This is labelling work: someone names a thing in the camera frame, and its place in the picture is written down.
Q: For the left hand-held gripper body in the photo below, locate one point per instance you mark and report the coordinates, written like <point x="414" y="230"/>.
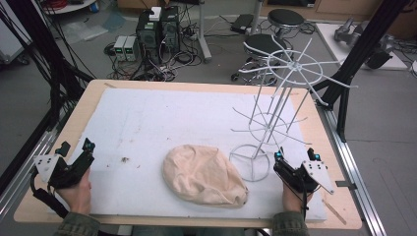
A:
<point x="55" y="172"/>

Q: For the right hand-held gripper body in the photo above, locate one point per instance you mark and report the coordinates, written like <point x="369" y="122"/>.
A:
<point x="309" y="177"/>

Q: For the beige cloth hat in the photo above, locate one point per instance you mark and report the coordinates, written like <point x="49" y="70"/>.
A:
<point x="203" y="177"/>

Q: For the person's right hand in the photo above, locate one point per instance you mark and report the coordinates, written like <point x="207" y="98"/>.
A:
<point x="292" y="198"/>

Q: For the person's left hand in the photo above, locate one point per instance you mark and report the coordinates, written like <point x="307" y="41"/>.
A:
<point x="77" y="196"/>

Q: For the thin wooden stick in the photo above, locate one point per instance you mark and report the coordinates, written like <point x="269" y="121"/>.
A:
<point x="334" y="211"/>

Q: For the white foam mat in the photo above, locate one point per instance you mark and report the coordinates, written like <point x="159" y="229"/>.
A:
<point x="157" y="131"/>

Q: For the white floor board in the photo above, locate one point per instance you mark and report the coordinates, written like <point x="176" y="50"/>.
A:
<point x="331" y="42"/>

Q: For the grey power supply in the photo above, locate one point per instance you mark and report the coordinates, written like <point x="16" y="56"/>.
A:
<point x="119" y="47"/>
<point x="131" y="48"/>

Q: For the black computer tower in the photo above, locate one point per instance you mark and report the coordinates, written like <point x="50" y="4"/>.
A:
<point x="148" y="34"/>
<point x="170" y="29"/>

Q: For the white round table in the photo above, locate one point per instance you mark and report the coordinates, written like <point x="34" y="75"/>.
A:
<point x="70" y="6"/>

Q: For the black flat case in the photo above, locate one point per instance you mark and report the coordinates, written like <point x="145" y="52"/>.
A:
<point x="242" y="23"/>

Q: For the grey metal stand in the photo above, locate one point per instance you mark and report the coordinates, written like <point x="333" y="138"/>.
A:
<point x="203" y="32"/>

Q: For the white box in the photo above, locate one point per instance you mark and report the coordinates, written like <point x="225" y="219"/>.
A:
<point x="154" y="13"/>

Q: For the aluminium rail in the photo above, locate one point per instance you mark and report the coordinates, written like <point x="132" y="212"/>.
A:
<point x="24" y="170"/>
<point x="352" y="170"/>

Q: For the black frame post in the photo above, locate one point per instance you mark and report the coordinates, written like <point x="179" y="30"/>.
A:
<point x="49" y="55"/>
<point x="357" y="59"/>

